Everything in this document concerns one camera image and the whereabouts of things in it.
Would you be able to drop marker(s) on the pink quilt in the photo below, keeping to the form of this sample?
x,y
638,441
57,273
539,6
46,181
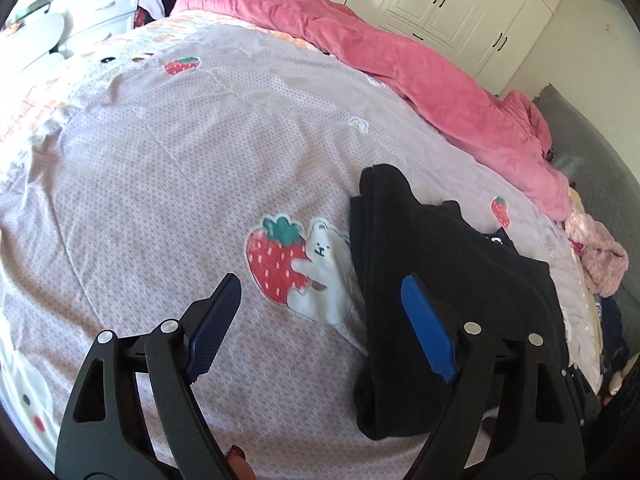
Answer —
x,y
400,60

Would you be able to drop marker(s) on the pile of pink clothes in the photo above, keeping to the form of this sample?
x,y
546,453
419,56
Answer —
x,y
600,255

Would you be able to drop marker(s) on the white wardrobe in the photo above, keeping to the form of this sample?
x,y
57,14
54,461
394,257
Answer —
x,y
450,5

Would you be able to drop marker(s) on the black pants with orange patches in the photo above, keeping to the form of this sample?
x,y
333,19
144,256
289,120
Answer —
x,y
400,240

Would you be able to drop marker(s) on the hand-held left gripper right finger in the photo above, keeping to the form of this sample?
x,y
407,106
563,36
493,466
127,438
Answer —
x,y
430,332

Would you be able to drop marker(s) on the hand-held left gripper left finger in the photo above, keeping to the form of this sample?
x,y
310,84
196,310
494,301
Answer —
x,y
215,332

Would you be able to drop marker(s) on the grey headboard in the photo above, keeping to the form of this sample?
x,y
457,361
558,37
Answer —
x,y
595,175

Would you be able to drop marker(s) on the white rounded chair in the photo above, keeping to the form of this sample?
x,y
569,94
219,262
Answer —
x,y
30,45

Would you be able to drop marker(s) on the purple strawberry print bedsheet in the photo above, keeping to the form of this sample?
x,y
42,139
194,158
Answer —
x,y
175,170

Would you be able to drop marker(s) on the person's left hand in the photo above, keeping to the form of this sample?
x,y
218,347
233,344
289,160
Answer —
x,y
242,467

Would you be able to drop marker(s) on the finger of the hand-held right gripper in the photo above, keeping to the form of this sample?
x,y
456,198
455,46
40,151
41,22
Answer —
x,y
580,395

